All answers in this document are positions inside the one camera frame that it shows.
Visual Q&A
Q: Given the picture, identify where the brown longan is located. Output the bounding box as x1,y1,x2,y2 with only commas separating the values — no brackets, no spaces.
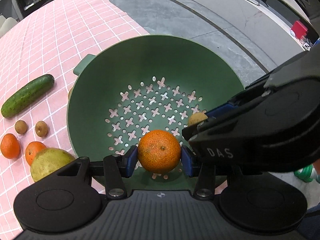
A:
15,120,28,134
35,121,49,138
188,112,208,126

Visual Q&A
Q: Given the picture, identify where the orange mandarin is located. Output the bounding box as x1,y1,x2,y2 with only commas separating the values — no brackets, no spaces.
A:
137,129,181,174
1,133,20,159
25,141,47,166

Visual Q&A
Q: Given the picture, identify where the yellow green pear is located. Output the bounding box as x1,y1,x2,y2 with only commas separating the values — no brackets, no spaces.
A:
30,148,75,182

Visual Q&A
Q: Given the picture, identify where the green cucumber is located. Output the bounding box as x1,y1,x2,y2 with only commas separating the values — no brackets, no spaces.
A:
1,74,55,119

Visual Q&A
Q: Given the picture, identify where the red box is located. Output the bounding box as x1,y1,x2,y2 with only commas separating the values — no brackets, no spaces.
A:
291,21,308,40

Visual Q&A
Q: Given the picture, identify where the green colander bowl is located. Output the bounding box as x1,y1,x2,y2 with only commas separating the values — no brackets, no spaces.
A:
67,35,245,196

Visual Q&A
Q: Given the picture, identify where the pink checked tablecloth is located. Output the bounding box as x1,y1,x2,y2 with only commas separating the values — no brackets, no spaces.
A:
0,0,151,240

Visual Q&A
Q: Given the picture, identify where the beige sofa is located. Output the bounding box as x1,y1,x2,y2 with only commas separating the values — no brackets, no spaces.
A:
0,15,17,37

